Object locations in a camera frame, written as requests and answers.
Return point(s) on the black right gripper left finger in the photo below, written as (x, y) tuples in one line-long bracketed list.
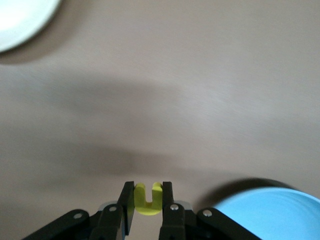
[(126, 207)]

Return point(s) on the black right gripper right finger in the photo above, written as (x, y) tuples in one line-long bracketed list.
[(172, 220)]

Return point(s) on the yellow foam letter u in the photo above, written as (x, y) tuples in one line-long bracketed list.
[(147, 208)]

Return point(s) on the blue plastic plate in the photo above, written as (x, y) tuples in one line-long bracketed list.
[(275, 215)]

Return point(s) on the beige plastic plate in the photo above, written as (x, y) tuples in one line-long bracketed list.
[(22, 22)]

